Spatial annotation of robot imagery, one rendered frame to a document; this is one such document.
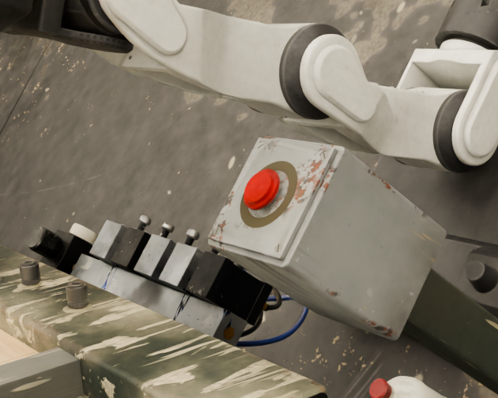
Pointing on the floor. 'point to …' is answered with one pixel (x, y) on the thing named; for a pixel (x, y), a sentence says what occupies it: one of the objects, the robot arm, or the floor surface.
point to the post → (464, 334)
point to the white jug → (401, 388)
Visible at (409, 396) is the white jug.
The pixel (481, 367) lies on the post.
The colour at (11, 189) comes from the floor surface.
